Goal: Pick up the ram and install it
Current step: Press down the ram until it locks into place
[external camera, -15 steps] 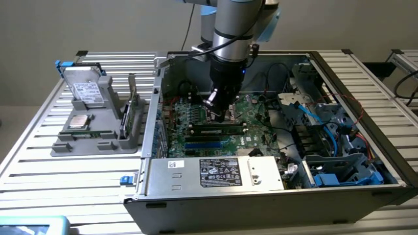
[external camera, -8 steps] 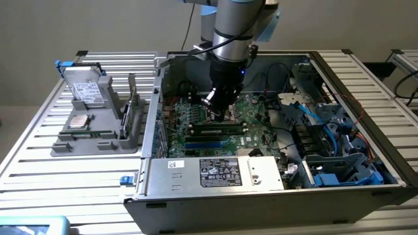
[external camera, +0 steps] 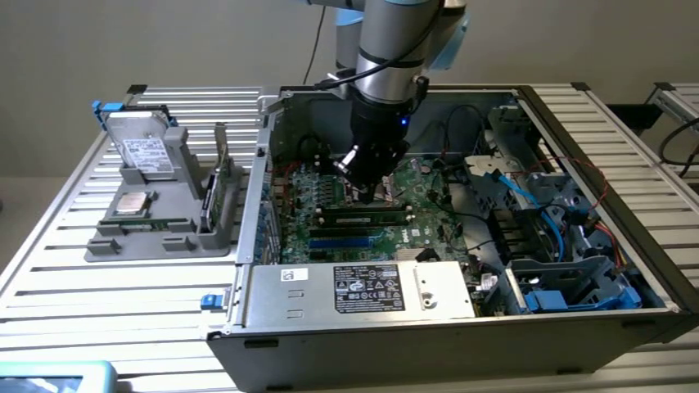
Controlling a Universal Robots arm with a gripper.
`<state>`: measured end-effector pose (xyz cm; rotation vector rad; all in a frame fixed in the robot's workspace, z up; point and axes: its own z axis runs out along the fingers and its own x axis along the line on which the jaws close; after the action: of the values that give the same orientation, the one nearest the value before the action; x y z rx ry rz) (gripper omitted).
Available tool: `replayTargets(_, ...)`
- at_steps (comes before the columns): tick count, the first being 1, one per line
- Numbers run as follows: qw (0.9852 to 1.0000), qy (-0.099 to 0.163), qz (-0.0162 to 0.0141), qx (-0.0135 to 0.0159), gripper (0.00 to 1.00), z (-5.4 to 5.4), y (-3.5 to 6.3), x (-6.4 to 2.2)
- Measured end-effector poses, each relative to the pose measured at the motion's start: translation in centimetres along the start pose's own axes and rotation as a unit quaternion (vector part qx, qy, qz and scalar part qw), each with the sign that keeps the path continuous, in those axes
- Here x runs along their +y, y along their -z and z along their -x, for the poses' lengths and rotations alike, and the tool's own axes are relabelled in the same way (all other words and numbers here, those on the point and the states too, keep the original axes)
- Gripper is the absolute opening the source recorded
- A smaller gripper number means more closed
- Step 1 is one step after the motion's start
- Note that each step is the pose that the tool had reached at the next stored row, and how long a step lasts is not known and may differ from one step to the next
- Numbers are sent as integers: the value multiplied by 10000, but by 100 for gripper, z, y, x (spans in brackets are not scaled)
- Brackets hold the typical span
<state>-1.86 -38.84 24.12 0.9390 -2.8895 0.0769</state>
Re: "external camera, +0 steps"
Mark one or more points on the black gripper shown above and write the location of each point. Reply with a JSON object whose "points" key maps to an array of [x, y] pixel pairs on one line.
{"points": [[375, 135]]}

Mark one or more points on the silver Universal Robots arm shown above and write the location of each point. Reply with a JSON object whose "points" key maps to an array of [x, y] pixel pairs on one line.
{"points": [[390, 37]]}

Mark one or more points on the installed black RAM stick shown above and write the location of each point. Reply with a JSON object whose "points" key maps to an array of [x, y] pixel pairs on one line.
{"points": [[363, 214]]}

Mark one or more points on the green RAM stick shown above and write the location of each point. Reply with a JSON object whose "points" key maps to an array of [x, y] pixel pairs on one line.
{"points": [[215, 184], [147, 225]]}

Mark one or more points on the CPU socket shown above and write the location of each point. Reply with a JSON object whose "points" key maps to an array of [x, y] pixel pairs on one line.
{"points": [[390, 190]]}

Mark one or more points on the green motherboard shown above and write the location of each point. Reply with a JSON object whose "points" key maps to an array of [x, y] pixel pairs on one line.
{"points": [[360, 221]]}

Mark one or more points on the open black PC case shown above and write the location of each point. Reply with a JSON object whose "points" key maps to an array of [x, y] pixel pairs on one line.
{"points": [[436, 229]]}

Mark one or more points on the blue expansion slot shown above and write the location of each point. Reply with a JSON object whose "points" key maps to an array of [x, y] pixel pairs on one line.
{"points": [[344, 241]]}

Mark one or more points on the silver power supply unit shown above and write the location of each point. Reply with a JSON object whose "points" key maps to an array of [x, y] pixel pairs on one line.
{"points": [[355, 292]]}

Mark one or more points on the grey metal disk bay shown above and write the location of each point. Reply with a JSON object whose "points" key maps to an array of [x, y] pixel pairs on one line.
{"points": [[551, 229]]}

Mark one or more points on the grey parts rack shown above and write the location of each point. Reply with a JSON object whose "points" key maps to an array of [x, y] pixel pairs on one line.
{"points": [[164, 213]]}

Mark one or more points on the silver hard disk drive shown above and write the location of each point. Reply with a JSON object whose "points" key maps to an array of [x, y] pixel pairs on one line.
{"points": [[139, 141]]}

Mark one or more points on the silver CPU chip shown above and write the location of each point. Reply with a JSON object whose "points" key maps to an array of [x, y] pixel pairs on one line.
{"points": [[131, 203]]}

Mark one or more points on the blue plastic clamp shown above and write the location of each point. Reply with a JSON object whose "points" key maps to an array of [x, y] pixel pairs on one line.
{"points": [[212, 301]]}

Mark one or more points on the blue disk bay carrier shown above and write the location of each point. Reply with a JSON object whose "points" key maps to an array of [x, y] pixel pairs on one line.
{"points": [[579, 301]]}

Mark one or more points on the teal device corner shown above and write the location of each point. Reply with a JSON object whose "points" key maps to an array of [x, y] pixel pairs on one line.
{"points": [[55, 376]]}

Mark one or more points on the blue disk caddy frame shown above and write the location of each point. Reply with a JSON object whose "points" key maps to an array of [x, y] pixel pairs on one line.
{"points": [[110, 110]]}

